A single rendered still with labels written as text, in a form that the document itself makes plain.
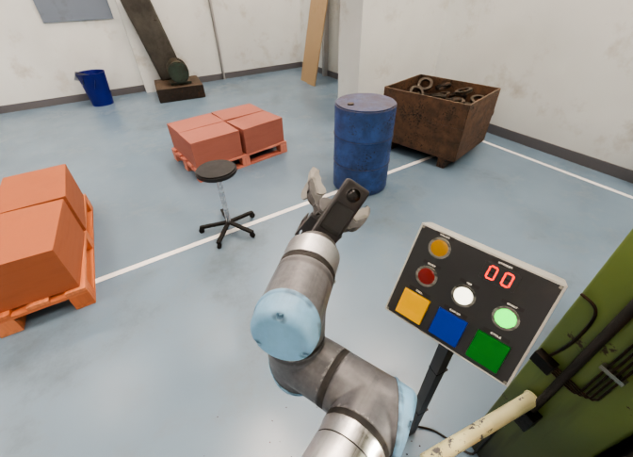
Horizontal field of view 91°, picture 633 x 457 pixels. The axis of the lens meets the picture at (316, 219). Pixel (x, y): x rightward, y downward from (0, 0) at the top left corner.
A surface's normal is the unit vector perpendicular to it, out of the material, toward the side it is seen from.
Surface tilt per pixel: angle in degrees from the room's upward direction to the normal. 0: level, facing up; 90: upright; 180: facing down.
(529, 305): 60
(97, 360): 0
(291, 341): 83
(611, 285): 90
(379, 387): 10
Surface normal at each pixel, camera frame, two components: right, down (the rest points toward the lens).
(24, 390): -0.02, -0.79
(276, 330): -0.26, 0.50
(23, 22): 0.54, 0.51
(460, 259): -0.58, 0.00
